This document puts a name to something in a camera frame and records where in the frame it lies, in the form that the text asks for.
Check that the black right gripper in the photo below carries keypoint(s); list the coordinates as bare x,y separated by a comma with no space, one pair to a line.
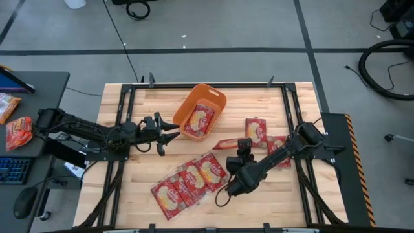
234,163

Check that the black office desk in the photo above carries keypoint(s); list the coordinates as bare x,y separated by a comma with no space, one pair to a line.
45,97

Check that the orange white snack bag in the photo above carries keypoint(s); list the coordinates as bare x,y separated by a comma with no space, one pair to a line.
8,106

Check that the black backlit keyboard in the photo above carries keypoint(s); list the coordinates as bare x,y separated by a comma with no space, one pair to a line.
14,170

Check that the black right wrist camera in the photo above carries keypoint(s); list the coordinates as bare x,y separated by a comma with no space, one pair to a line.
244,144

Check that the black panel with hazard stripes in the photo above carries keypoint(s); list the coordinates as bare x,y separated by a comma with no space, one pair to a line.
336,129

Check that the orange plastic basket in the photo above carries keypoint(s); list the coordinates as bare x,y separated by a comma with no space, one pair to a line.
202,94

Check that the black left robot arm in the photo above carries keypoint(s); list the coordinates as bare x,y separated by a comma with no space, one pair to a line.
81,127

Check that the orange red snack bag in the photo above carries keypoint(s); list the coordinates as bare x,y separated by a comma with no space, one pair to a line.
18,132

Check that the white paper sheet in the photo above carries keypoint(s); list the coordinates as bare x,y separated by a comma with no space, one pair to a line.
74,170

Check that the black equipment box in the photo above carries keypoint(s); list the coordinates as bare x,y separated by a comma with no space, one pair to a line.
401,19

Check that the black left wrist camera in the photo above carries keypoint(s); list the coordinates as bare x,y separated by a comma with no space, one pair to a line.
149,122

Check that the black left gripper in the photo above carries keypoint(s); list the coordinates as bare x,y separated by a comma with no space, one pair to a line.
150,137

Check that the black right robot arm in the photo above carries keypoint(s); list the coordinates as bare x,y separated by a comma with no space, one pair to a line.
281,152

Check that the black computer mouse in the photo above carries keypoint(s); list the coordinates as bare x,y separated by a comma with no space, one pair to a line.
25,202

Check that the black aluminium table frame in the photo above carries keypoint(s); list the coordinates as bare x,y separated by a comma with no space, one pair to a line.
207,85

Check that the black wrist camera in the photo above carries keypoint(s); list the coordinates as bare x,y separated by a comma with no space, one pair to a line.
244,144
149,122

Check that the computer monitor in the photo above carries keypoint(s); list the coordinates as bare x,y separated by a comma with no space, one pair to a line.
13,82

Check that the grey stand leg with caster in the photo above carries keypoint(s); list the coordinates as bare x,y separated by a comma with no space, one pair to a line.
398,138

